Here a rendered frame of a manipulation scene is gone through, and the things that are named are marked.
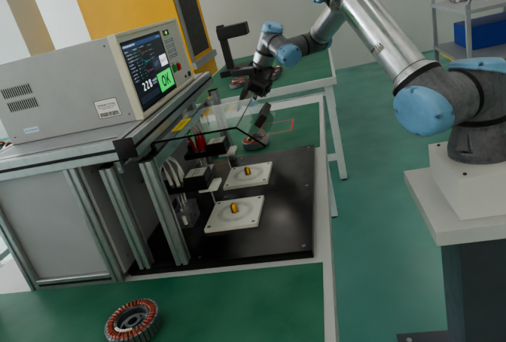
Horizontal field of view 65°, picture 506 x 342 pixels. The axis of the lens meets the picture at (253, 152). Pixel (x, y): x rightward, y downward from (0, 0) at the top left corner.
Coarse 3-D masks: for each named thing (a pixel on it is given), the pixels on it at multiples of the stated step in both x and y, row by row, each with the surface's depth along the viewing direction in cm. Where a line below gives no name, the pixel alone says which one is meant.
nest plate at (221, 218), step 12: (216, 204) 119; (228, 204) 117; (240, 204) 116; (252, 204) 114; (216, 216) 112; (228, 216) 111; (240, 216) 109; (252, 216) 108; (204, 228) 108; (216, 228) 107; (228, 228) 106; (240, 228) 106
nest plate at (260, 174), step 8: (232, 168) 142; (240, 168) 141; (256, 168) 137; (264, 168) 136; (232, 176) 136; (240, 176) 134; (248, 176) 132; (256, 176) 131; (264, 176) 129; (224, 184) 131; (232, 184) 130; (240, 184) 128; (248, 184) 128; (256, 184) 127; (264, 184) 127
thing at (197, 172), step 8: (200, 168) 111; (208, 168) 110; (184, 176) 108; (192, 176) 107; (200, 176) 106; (208, 176) 109; (168, 184) 112; (184, 184) 108; (192, 184) 107; (200, 184) 107; (208, 184) 108; (216, 184) 109; (168, 192) 109; (176, 192) 109; (184, 192) 108; (200, 192) 108; (176, 200) 111; (184, 200) 116
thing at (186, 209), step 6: (186, 204) 114; (192, 204) 114; (180, 210) 112; (186, 210) 111; (192, 210) 113; (198, 210) 118; (180, 216) 111; (186, 216) 111; (192, 216) 113; (198, 216) 117; (180, 222) 112; (192, 222) 112
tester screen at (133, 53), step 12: (156, 36) 111; (132, 48) 96; (144, 48) 102; (156, 48) 110; (132, 60) 95; (144, 60) 101; (132, 72) 94; (144, 72) 100; (156, 72) 107; (156, 84) 106; (156, 96) 105
